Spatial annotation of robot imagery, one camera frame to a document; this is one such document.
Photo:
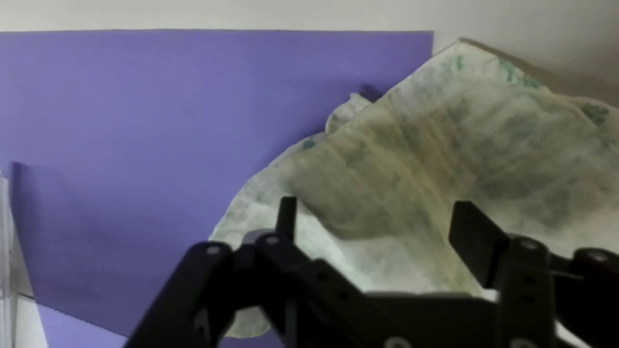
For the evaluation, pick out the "purple paper sheet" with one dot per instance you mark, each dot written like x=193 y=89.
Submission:
x=162 y=147

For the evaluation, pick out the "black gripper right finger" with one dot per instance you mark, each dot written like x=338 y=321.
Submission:
x=549 y=290

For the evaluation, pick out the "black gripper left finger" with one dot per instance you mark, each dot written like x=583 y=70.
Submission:
x=214 y=296

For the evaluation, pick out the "white green patterned cloth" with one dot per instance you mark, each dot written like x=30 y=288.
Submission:
x=452 y=167

